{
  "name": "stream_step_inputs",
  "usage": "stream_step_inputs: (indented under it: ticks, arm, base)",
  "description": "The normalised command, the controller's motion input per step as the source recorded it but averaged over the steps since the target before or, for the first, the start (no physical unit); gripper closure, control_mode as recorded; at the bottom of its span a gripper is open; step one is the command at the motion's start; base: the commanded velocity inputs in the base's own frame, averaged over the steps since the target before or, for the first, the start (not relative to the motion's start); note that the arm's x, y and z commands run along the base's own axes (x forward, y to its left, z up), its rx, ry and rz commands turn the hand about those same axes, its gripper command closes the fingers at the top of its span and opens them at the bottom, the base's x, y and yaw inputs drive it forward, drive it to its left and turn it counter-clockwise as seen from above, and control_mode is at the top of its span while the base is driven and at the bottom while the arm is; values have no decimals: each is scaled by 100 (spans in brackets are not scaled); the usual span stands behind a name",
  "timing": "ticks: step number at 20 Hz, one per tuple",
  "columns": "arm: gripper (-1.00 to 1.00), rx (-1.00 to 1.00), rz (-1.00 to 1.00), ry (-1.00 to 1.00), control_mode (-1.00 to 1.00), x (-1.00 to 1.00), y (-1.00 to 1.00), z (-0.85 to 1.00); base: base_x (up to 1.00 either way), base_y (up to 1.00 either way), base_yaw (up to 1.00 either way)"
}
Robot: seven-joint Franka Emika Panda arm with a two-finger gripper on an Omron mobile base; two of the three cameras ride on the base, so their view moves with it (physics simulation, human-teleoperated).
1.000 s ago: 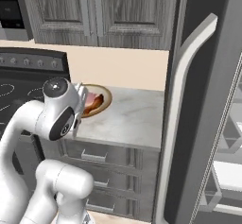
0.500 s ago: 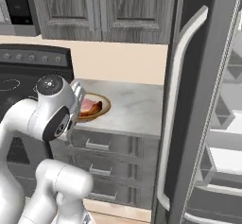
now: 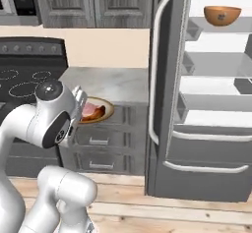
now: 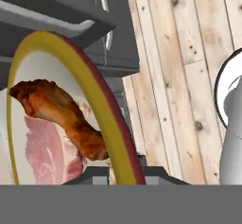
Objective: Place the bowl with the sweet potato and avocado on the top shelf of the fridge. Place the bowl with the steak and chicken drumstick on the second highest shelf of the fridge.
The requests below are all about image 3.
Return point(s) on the grey fridge drawer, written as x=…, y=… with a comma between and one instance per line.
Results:
x=210, y=150
x=203, y=186

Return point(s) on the orange bowl with dark print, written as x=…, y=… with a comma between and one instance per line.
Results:
x=229, y=15

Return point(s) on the grey wood cupboard door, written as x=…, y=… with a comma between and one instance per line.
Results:
x=124, y=4
x=65, y=4

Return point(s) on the black microwave oven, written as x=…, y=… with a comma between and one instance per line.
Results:
x=19, y=1

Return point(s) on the grey fridge door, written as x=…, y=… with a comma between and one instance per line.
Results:
x=170, y=79

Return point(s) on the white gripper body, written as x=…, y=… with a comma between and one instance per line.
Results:
x=79, y=98

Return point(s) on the pink raw steak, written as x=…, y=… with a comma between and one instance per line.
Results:
x=89, y=109

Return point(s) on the grey drawer front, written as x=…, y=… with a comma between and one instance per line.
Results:
x=118, y=137
x=126, y=114
x=121, y=161

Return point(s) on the brown chicken drumstick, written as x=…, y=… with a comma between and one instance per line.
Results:
x=99, y=113

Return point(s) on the black stove with hob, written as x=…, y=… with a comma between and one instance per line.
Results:
x=19, y=63

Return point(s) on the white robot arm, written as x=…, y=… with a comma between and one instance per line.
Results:
x=49, y=119

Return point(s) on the tan bowl with meat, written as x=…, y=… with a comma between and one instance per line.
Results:
x=109, y=109

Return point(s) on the grey fridge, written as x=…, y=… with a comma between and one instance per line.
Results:
x=210, y=151

